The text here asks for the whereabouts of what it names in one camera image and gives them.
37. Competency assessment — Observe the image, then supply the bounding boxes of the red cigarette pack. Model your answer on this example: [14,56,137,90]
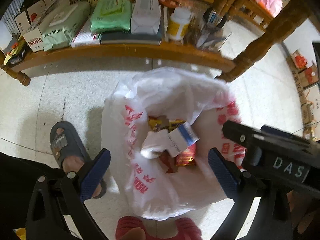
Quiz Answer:
[175,144,196,166]

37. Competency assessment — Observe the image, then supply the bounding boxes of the white blue medicine box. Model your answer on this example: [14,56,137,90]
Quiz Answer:
[167,121,199,158]

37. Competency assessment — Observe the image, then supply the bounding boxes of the white tissue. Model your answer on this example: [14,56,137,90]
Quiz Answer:
[140,129,169,159]

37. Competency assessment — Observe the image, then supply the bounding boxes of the yellow snack wrapper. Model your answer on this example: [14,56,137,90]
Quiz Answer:
[148,115,185,132]

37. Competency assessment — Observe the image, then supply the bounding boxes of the white plastic trash bag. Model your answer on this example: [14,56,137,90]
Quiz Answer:
[101,67,245,221]

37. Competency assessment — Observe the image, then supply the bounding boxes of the right hand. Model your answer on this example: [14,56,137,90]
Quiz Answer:
[287,191,319,239]

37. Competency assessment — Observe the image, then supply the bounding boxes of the left hand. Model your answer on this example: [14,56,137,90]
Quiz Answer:
[121,228,146,240]

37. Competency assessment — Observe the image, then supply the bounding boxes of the blue slipper foot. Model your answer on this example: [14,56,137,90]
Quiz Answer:
[49,121,107,199]

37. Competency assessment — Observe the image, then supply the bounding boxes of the cardboard boxes on floor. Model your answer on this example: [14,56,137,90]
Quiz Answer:
[286,50,319,141]

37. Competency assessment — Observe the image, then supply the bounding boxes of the wooden table lower shelf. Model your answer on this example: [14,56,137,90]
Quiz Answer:
[0,0,313,87]

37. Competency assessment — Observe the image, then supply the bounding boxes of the white yellow pill bottle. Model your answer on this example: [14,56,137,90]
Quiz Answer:
[167,7,191,41]

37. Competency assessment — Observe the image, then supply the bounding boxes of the baby wipes pack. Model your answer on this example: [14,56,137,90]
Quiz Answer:
[42,2,90,51]

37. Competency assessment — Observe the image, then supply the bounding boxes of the nezha white box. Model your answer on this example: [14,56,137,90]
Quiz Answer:
[14,0,81,53]

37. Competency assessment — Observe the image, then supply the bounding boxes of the green wet wipes pack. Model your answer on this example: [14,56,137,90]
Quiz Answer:
[90,0,132,33]

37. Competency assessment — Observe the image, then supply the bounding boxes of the white paper box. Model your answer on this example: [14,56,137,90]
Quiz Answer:
[130,0,161,35]

